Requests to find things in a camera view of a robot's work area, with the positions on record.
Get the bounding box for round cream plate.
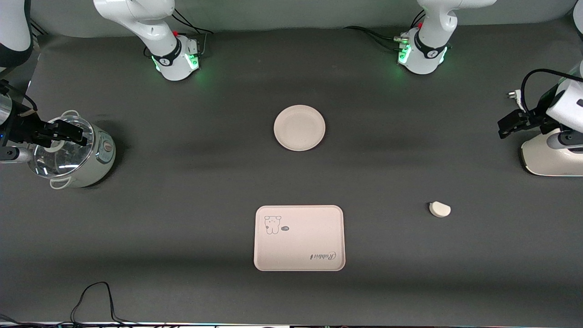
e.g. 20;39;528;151
274;105;326;152

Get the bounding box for cream tray with bear print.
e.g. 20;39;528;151
254;205;346;272

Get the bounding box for glass pot lid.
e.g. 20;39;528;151
26;115;95;178

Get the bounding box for pale green electric pot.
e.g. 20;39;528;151
27;109;117;190

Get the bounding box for cream toaster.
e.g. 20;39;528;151
521;129;583;177

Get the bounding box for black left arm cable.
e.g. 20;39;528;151
521;68;583;114

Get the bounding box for black cable loop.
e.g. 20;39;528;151
71;282;137;325

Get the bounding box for black right arm base cables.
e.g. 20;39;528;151
145;8;215;60

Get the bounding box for black arm base cables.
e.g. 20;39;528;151
145;8;215;60
344;10;426;51

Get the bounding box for black left arm base cables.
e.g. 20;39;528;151
344;10;426;51

